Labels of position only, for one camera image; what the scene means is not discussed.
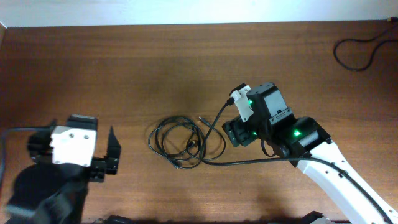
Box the black usb cable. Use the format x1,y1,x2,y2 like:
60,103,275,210
333,17,398,72
147,115,227,170

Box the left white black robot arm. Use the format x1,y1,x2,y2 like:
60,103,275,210
5,121,121,223

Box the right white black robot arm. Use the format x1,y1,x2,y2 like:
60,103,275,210
223,82,397,223

